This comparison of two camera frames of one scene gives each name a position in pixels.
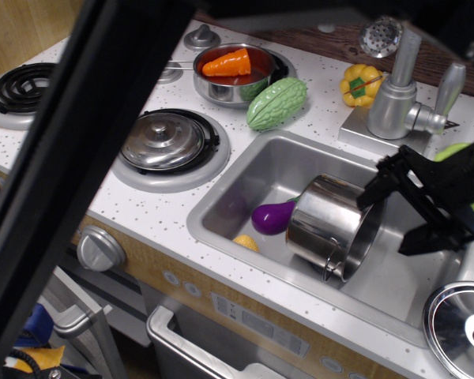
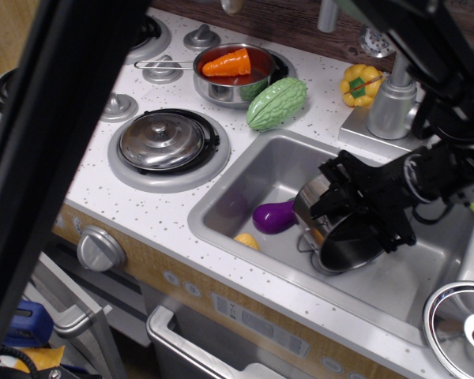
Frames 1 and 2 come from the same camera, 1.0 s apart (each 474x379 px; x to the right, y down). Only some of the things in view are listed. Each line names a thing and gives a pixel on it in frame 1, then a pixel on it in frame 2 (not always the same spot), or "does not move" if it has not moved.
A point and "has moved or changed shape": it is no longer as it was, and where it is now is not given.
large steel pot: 327,231 has moved or changed shape
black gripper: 448,188 -> 382,194
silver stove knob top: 201,39 does not move
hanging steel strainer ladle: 381,36 does not move
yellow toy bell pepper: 360,84 does not move
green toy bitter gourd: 275,103 does not move
